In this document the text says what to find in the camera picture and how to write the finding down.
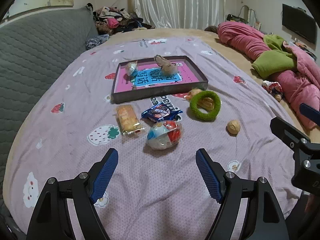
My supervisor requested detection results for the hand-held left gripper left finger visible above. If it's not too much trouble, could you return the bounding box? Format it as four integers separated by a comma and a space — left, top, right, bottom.
26, 148, 119, 240

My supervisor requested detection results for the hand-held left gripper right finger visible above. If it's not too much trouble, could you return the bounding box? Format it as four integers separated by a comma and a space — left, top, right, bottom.
195, 148, 290, 240

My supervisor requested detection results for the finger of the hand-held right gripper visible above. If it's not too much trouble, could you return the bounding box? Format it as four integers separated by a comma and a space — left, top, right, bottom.
270, 116, 312, 155
299, 103, 320, 127

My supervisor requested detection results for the walnut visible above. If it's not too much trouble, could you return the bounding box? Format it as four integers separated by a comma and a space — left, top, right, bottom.
226, 119, 241, 137

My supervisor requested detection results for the red white egg-shaped snack packet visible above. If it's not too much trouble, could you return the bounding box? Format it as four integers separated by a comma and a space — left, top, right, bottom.
146, 120, 182, 150

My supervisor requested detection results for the green fuzzy ring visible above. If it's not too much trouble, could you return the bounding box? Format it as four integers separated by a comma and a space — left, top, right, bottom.
189, 91, 222, 122

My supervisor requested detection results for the golden pastry packet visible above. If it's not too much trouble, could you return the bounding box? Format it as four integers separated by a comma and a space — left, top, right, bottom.
185, 88, 215, 110

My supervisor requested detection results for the pink lined cardboard box tray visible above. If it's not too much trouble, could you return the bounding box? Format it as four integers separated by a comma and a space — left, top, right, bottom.
111, 56, 209, 105

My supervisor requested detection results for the floral print scrunchie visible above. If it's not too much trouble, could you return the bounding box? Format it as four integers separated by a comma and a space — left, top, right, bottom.
262, 80, 284, 98

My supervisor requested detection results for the yellow cracker packet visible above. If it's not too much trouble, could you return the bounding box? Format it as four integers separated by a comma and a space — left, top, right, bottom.
115, 104, 146, 137

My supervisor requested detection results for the green fleece blanket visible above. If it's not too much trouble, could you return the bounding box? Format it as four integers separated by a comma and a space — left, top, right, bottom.
251, 34, 298, 79

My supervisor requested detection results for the blue snack packet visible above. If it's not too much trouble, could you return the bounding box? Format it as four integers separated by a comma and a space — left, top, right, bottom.
141, 102, 183, 123

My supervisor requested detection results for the lilac strawberry print blanket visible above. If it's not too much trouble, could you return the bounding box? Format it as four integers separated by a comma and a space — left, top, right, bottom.
4, 36, 304, 240

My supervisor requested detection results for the black flat television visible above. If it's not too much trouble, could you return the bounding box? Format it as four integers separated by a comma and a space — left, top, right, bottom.
282, 4, 318, 45

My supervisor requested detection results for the pink quilt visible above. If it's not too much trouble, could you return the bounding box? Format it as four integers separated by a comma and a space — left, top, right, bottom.
217, 21, 320, 130

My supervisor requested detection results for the clear wrapped snack packet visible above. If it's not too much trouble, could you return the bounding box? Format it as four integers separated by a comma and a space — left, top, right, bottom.
125, 60, 139, 78

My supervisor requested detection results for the white metal rack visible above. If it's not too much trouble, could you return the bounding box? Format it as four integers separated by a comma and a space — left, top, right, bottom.
240, 5, 258, 27

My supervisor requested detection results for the beige hair scrunchie in bag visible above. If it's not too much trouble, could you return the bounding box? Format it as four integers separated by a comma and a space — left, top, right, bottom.
153, 54, 179, 77

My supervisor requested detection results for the black bag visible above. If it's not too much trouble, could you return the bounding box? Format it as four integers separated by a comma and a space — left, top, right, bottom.
226, 14, 248, 23

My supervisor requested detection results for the dark floral cloth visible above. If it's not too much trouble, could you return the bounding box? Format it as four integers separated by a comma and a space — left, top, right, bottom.
85, 34, 110, 50

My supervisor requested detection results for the grey quilted headboard cover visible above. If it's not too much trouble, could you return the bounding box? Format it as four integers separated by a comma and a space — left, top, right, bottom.
0, 6, 98, 188

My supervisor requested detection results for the pile of clothes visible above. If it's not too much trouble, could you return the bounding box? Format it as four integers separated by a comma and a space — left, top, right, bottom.
86, 3, 157, 36

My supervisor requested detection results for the white satin curtain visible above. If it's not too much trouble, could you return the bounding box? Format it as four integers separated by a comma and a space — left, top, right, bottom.
130, 0, 227, 30

